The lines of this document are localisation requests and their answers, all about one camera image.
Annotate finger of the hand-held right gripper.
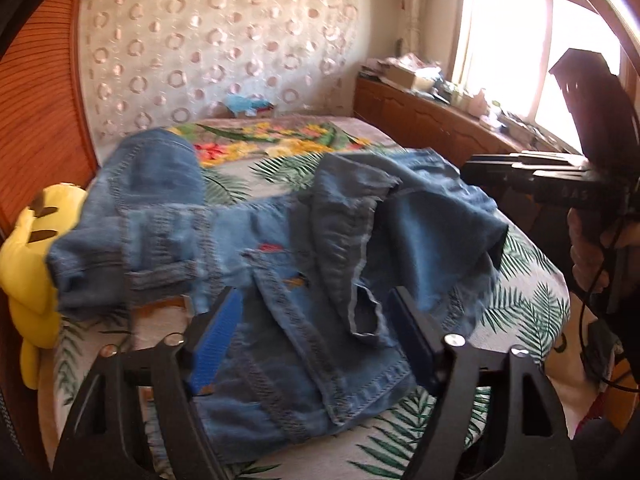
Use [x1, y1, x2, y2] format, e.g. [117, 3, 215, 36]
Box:
[515, 151, 593, 172]
[460, 157, 540, 202]

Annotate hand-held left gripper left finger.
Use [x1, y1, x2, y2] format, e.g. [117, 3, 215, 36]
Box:
[52, 286, 244, 480]

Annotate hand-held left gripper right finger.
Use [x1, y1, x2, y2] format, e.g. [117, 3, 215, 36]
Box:
[392, 286, 573, 480]

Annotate blue denim pants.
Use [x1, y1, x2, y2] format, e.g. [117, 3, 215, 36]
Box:
[47, 129, 510, 448]

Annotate person's right hand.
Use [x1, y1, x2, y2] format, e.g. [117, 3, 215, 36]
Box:
[567, 207, 633, 306]

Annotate long wooden cabinet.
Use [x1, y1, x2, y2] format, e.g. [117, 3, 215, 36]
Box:
[354, 76, 586, 171]

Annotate bed with leaf-print sheet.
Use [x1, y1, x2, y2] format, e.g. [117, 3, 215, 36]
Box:
[40, 147, 571, 480]

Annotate open cardboard box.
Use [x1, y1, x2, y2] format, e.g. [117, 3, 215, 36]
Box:
[387, 62, 443, 92]

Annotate pale window curtain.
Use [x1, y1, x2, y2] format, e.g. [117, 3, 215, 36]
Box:
[395, 0, 427, 56]

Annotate yellow plush toy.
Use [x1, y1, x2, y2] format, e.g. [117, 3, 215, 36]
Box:
[0, 183, 88, 390]

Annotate floral blanket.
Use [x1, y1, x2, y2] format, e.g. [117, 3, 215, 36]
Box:
[165, 115, 401, 168]

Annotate blue cloth on box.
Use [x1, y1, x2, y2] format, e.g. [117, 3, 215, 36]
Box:
[222, 94, 276, 118]

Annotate wooden louvered wardrobe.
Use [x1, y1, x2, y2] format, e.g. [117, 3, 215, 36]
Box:
[0, 0, 98, 241]

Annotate circle pattern curtain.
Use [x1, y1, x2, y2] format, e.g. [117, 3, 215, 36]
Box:
[80, 0, 361, 146]

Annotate wooden frame window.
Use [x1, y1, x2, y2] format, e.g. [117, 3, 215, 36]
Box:
[450, 0, 640, 151]

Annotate black cable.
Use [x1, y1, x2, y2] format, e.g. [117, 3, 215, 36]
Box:
[579, 220, 640, 392]

